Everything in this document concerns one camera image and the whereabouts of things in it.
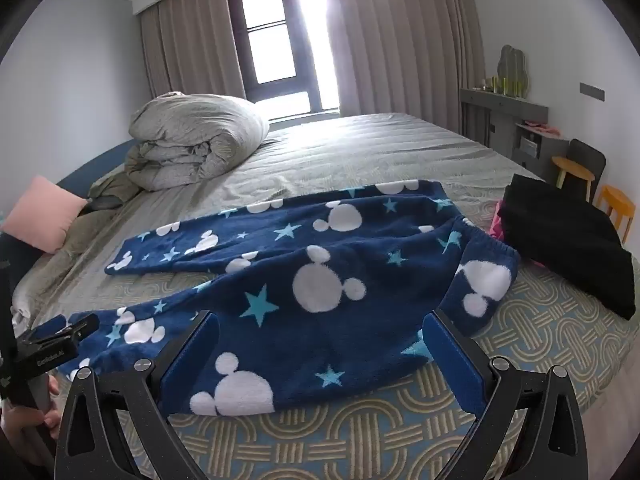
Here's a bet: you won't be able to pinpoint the beige curtain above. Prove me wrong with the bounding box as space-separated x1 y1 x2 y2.
140 0 251 107
312 0 489 139

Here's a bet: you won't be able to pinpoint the folded black cloth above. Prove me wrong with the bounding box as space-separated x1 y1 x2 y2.
497 174 637 321

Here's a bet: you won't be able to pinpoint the gold candle holders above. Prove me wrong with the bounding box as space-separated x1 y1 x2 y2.
481 76 519 96

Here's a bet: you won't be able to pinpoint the navy printed fleece pants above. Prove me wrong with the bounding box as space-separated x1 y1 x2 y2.
56 179 521 417

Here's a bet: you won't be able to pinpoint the olive crumpled cloth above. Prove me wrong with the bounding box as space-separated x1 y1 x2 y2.
87 172 143 212

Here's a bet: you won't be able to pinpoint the cloud shaped mirror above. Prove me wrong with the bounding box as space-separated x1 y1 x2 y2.
497 44 531 99

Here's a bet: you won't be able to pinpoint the pink garment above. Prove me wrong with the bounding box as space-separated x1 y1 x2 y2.
489 200 547 272

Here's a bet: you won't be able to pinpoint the bed with patterned grey cover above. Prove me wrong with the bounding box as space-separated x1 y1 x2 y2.
10 112 640 480

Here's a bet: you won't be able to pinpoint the grey shelf unit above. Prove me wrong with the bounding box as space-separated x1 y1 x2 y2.
460 87 571 182

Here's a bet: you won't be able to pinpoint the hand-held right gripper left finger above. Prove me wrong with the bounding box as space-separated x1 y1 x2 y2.
52 310 221 480

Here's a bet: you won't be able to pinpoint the folded grey duvet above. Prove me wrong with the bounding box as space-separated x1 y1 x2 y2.
125 92 270 192

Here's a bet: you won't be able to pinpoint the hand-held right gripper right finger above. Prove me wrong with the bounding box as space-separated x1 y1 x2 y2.
423 310 591 480

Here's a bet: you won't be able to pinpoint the pink cloth on shelf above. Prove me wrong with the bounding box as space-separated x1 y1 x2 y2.
517 121 562 137

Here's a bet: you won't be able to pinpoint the pink pillow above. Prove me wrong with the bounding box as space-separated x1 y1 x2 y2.
2 176 90 255

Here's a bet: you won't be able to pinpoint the yellow wooden stool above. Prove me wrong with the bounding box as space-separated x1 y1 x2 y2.
551 156 597 202
596 185 636 247

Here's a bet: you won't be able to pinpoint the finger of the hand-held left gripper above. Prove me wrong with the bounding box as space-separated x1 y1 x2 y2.
20 313 100 353

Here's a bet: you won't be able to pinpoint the dark framed window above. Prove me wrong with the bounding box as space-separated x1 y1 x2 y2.
226 0 342 122

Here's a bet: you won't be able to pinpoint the person's left hand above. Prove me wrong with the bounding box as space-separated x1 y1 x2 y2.
0 377 63 467

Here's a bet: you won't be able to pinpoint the black chair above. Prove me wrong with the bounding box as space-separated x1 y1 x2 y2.
565 139 607 204

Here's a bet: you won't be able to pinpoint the blue headboard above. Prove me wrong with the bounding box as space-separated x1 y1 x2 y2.
54 140 142 197

